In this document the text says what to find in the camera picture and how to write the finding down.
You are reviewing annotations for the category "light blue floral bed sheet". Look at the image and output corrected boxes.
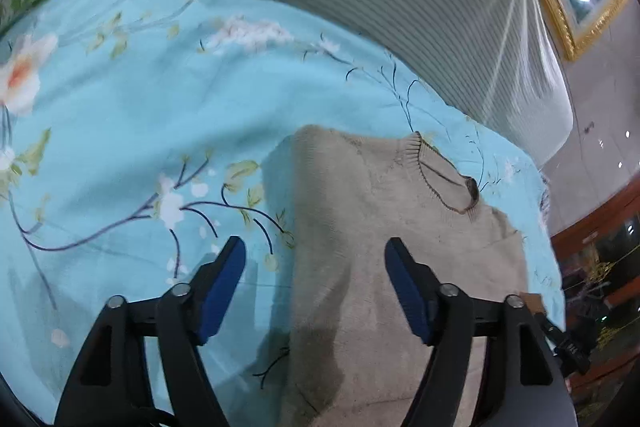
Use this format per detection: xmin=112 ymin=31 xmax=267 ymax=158
xmin=0 ymin=0 xmax=566 ymax=425

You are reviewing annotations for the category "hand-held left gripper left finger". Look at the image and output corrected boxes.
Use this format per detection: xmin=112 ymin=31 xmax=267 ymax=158
xmin=54 ymin=235 xmax=247 ymax=427

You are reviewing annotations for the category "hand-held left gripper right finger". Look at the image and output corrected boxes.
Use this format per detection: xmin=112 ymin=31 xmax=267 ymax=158
xmin=384 ymin=237 xmax=581 ymax=427

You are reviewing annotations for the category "brown wooden cabinet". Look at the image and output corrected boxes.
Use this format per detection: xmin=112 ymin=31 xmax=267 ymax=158
xmin=550 ymin=177 xmax=640 ymax=258

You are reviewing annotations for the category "beige knit sweater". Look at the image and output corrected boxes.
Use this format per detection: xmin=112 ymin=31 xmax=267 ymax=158
xmin=272 ymin=124 xmax=531 ymax=427

